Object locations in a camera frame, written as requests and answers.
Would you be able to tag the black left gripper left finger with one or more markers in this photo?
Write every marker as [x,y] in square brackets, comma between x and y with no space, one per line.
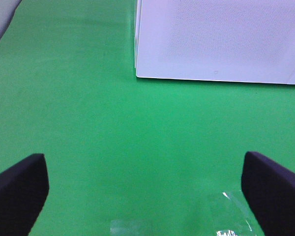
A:
[24,188]

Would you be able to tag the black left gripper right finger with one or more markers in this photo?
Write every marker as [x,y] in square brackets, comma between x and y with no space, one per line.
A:
[269,189]

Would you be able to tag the white microwave door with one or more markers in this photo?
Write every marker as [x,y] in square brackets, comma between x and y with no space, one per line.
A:
[250,41]

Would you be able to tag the clear tape strip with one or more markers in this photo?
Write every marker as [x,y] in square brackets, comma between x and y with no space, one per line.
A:
[230,216]

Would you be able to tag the clear tape patch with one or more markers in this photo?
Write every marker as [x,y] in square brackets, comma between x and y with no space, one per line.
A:
[129,228]

